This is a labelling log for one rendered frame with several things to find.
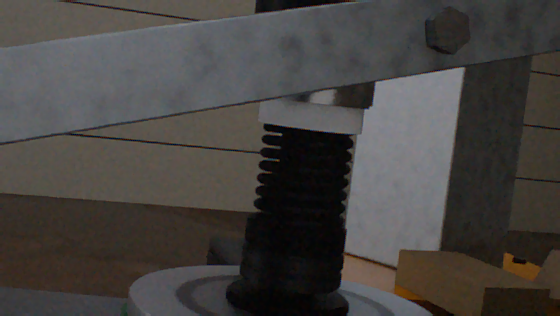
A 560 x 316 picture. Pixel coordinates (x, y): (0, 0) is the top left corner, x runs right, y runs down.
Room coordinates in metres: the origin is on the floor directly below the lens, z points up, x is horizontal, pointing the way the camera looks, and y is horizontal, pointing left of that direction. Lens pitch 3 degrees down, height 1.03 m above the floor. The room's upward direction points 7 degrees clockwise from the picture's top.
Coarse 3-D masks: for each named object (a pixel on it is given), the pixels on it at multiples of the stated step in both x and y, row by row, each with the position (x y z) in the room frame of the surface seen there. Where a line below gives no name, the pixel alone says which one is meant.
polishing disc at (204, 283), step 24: (144, 288) 0.54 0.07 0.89; (168, 288) 0.55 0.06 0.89; (192, 288) 0.56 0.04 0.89; (216, 288) 0.57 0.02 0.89; (360, 288) 0.62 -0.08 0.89; (144, 312) 0.49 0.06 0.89; (168, 312) 0.49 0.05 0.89; (192, 312) 0.50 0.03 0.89; (216, 312) 0.50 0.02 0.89; (240, 312) 0.51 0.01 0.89; (360, 312) 0.55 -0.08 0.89; (384, 312) 0.56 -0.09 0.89; (408, 312) 0.56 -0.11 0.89
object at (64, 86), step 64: (384, 0) 0.49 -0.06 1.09; (448, 0) 0.51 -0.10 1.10; (512, 0) 0.53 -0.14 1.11; (0, 64) 0.42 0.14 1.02; (64, 64) 0.43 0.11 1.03; (128, 64) 0.44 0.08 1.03; (192, 64) 0.45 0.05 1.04; (256, 64) 0.47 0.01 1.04; (320, 64) 0.48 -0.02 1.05; (384, 64) 0.50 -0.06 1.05; (448, 64) 0.51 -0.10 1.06; (0, 128) 0.42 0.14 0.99; (64, 128) 0.43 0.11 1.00
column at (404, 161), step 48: (384, 96) 1.29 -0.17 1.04; (432, 96) 1.22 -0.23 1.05; (480, 96) 1.22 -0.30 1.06; (384, 144) 1.28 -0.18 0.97; (432, 144) 1.21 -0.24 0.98; (480, 144) 1.23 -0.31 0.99; (384, 192) 1.27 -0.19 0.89; (432, 192) 1.20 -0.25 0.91; (480, 192) 1.24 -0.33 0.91; (384, 240) 1.26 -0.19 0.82; (432, 240) 1.19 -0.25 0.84; (480, 240) 1.26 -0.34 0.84
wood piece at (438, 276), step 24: (408, 264) 1.11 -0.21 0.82; (432, 264) 1.06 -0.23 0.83; (456, 264) 1.07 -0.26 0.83; (480, 264) 1.09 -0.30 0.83; (408, 288) 1.10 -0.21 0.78; (432, 288) 1.05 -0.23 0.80; (456, 288) 1.00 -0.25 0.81; (480, 288) 0.96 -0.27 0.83; (504, 288) 0.96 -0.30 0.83; (528, 288) 0.97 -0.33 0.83; (456, 312) 0.99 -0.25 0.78; (480, 312) 0.95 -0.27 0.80; (504, 312) 0.96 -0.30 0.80; (528, 312) 0.98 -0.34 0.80
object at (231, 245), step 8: (216, 240) 1.50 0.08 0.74; (224, 240) 1.51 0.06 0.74; (232, 240) 1.52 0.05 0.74; (240, 240) 1.53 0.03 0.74; (216, 248) 1.45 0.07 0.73; (224, 248) 1.44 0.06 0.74; (232, 248) 1.44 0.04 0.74; (240, 248) 1.45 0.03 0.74; (208, 256) 1.51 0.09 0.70; (216, 256) 1.44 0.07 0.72; (224, 256) 1.38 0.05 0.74; (232, 256) 1.38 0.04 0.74; (240, 256) 1.38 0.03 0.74; (208, 264) 1.50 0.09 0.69; (216, 264) 1.43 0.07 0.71; (224, 264) 1.36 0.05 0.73; (232, 264) 1.32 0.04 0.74
